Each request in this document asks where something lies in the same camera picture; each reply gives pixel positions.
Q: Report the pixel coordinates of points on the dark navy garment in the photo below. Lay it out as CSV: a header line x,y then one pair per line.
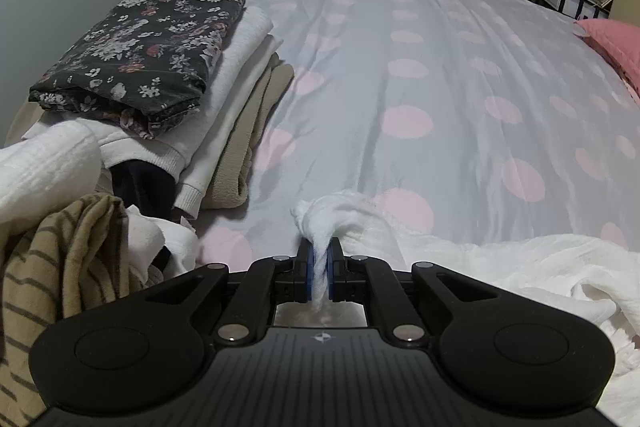
x,y
140,187

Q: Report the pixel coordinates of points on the white fleece garment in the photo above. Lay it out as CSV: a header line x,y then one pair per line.
x,y
45,172

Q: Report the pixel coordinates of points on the beige folded garment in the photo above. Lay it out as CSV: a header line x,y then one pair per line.
x,y
250,137

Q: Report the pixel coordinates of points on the white folded sweatshirt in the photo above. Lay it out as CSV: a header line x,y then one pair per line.
x,y
220,107

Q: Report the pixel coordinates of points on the pink pillow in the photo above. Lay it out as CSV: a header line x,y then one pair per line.
x,y
617,44

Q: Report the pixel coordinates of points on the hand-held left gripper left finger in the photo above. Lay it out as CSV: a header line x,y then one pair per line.
x,y
305,268

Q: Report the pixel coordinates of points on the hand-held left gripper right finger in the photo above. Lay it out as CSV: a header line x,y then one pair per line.
x,y
334,269

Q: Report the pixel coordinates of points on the pink dotted white bedspread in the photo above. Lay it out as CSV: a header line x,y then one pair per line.
x,y
430,97

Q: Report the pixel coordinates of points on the tan striped garment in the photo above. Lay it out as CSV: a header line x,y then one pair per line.
x,y
55,287

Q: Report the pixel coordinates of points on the white textured garment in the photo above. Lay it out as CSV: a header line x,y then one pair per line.
x,y
525,267

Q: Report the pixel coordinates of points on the dark floral folded garment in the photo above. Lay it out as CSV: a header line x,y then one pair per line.
x,y
145,57

